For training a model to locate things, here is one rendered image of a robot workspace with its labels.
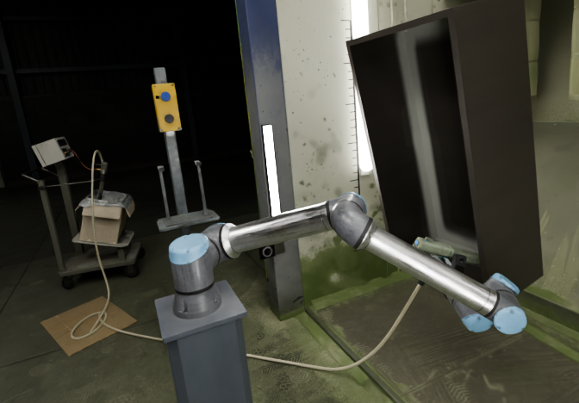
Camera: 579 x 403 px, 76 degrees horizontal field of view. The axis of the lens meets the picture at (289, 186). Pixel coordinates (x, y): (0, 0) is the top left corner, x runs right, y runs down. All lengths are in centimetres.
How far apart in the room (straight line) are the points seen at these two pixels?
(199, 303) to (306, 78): 143
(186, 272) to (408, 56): 147
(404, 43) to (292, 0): 70
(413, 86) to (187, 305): 150
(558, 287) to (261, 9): 226
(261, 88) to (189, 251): 112
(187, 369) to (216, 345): 13
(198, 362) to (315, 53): 174
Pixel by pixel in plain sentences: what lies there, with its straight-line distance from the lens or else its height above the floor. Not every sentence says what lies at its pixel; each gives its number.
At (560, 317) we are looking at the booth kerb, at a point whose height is 10.
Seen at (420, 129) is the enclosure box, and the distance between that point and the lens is 212.
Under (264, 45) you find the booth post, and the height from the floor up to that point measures 171.
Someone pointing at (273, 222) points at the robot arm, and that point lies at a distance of 143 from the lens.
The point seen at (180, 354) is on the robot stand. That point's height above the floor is 55.
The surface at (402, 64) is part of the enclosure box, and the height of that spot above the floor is 152.
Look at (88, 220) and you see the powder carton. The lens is 354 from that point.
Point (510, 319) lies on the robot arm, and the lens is 133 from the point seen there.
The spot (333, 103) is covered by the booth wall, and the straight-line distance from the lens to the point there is 237.
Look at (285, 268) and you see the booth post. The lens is 241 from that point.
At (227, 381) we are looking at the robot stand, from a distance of 161.
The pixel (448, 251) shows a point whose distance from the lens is 170.
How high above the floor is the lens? 139
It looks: 13 degrees down
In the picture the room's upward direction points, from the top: 5 degrees counter-clockwise
